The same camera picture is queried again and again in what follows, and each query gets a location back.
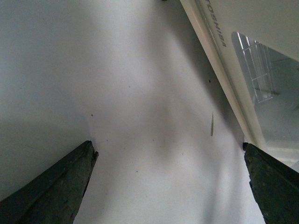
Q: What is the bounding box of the small green leaf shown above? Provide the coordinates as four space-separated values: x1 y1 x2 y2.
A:
210 112 214 137

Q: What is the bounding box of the oven glass door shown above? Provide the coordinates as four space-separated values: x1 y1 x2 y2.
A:
195 0 299 168

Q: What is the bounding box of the cream toaster oven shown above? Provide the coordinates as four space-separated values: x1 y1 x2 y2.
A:
161 0 299 168

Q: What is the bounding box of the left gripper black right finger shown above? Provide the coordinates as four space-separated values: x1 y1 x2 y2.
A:
242 142 299 224

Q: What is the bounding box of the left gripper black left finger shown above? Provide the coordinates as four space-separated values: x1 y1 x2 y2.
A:
0 140 99 224

